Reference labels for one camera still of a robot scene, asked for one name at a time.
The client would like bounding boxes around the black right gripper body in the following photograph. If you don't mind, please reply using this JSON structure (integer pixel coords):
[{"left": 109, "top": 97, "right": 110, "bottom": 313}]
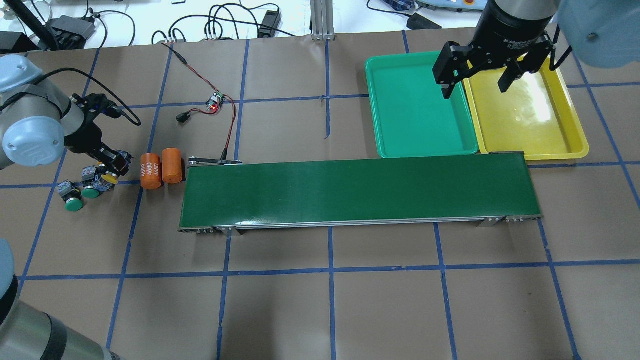
[{"left": 470, "top": 0, "right": 551, "bottom": 66}]

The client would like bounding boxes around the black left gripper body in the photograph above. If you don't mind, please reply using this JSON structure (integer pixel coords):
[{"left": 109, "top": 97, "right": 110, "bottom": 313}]
[{"left": 65, "top": 93, "right": 123, "bottom": 156}]

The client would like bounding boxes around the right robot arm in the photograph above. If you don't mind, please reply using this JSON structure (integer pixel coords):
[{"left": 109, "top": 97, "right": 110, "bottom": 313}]
[{"left": 432, "top": 0, "right": 640, "bottom": 100}]

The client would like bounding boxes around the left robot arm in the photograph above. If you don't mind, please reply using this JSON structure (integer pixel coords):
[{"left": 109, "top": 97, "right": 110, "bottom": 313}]
[{"left": 0, "top": 54, "right": 141, "bottom": 360}]

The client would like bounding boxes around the orange cylinder with 4680 print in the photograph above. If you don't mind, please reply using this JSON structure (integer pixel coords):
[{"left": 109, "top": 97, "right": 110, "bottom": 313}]
[{"left": 140, "top": 153, "right": 163, "bottom": 191}]

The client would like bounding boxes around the green push button inner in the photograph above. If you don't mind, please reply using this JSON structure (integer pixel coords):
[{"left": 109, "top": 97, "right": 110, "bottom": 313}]
[{"left": 81, "top": 177, "right": 115, "bottom": 199}]

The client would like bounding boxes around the green push button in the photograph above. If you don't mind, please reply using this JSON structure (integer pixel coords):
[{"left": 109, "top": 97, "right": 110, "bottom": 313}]
[
  {"left": 81, "top": 177, "right": 115, "bottom": 199},
  {"left": 55, "top": 180, "right": 84, "bottom": 212}
]

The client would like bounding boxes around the green push button outer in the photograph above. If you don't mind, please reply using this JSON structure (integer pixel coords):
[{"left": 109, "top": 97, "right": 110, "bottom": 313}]
[{"left": 55, "top": 180, "right": 84, "bottom": 212}]

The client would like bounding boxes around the plain orange cylinder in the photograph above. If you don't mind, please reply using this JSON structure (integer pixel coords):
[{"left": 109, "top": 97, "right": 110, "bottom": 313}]
[{"left": 161, "top": 147, "right": 184, "bottom": 184}]

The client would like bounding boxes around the yellow plastic tray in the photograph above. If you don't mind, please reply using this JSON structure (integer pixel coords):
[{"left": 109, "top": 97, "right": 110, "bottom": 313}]
[{"left": 462, "top": 60, "right": 590, "bottom": 161}]

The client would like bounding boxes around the green plastic tray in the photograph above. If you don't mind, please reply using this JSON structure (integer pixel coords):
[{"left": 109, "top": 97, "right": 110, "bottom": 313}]
[{"left": 365, "top": 51, "right": 479, "bottom": 158}]

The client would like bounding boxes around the black box on floor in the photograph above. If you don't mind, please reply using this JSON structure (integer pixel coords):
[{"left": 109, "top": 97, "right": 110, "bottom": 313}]
[{"left": 46, "top": 15, "right": 97, "bottom": 50}]

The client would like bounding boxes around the green conveyor belt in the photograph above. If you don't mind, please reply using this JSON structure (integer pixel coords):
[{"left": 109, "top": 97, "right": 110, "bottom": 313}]
[{"left": 178, "top": 152, "right": 542, "bottom": 233}]

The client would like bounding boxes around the black power adapter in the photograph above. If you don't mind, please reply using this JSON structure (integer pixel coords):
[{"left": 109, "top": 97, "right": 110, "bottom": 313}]
[{"left": 257, "top": 10, "right": 282, "bottom": 39}]

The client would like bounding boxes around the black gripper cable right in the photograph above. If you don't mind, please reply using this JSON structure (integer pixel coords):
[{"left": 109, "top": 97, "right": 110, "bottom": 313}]
[{"left": 549, "top": 25, "right": 573, "bottom": 71}]

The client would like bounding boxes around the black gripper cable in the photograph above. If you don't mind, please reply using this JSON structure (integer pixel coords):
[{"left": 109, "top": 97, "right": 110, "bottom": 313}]
[
  {"left": 0, "top": 68, "right": 142, "bottom": 127},
  {"left": 549, "top": 25, "right": 573, "bottom": 71}
]

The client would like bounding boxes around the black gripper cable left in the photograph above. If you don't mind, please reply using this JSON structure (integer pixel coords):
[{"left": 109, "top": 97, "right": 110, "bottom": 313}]
[{"left": 0, "top": 68, "right": 142, "bottom": 127}]

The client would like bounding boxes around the black cable plug connector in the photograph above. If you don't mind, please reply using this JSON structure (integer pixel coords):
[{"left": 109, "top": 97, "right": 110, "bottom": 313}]
[{"left": 175, "top": 111, "right": 191, "bottom": 124}]

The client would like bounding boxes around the red black power cable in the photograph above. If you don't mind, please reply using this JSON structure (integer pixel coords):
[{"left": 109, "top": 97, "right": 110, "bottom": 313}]
[{"left": 161, "top": 42, "right": 239, "bottom": 162}]

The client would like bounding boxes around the aluminium frame post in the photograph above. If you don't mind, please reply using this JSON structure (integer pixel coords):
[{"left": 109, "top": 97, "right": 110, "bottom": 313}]
[{"left": 310, "top": 0, "right": 336, "bottom": 41}]

